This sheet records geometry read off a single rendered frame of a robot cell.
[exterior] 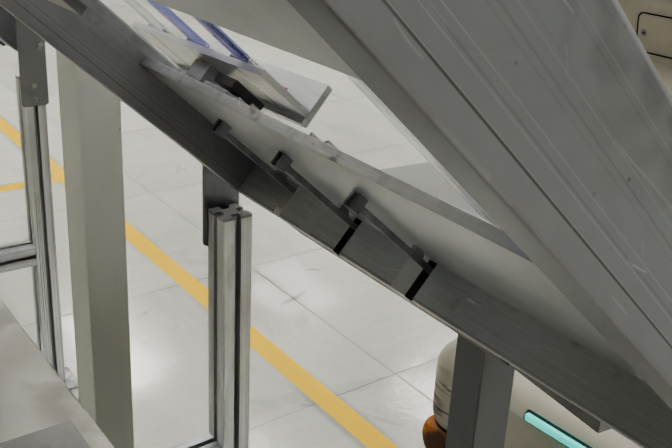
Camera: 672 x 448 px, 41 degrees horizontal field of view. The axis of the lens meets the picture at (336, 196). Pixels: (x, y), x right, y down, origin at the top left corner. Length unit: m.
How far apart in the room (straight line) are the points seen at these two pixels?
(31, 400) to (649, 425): 0.48
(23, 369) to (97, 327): 0.49
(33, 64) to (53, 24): 0.79
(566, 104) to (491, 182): 0.03
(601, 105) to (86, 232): 1.04
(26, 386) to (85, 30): 0.33
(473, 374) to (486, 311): 0.43
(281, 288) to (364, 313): 0.23
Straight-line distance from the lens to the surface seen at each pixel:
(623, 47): 0.27
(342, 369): 1.98
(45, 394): 0.81
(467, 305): 0.78
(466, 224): 0.57
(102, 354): 1.35
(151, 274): 2.37
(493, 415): 1.24
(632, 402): 0.69
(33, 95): 1.70
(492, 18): 0.22
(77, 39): 0.91
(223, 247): 1.08
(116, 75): 0.93
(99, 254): 1.28
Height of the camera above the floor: 1.06
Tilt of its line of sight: 22 degrees down
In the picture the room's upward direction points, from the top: 3 degrees clockwise
